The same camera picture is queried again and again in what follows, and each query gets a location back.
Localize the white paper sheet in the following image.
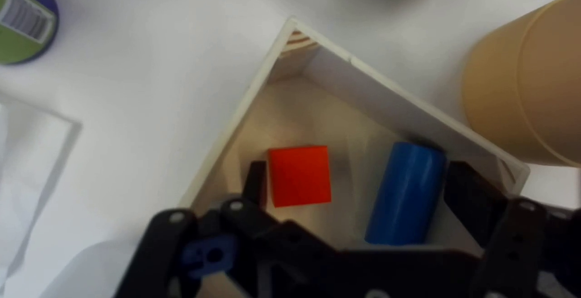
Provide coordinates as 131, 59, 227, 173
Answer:
0, 93, 83, 289

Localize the white wooden box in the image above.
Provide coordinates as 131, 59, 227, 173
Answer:
175, 17, 531, 298

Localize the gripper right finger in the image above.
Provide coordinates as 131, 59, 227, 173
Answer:
443, 161, 581, 298

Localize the green and blue can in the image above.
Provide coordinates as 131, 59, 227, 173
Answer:
0, 0, 59, 65

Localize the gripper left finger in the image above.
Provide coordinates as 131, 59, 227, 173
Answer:
113, 160, 339, 298

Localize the tan cylindrical container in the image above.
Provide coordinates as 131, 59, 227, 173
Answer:
462, 0, 581, 168

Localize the orange cube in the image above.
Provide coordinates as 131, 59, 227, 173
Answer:
268, 146, 332, 209

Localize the blue cylinder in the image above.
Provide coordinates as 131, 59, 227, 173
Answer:
364, 142, 447, 246

